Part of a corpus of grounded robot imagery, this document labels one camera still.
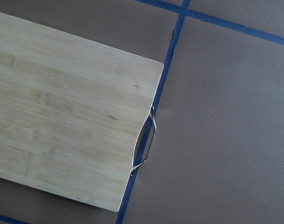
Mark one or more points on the wooden cutting board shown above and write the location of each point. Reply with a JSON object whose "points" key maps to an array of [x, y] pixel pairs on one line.
{"points": [[71, 112]]}

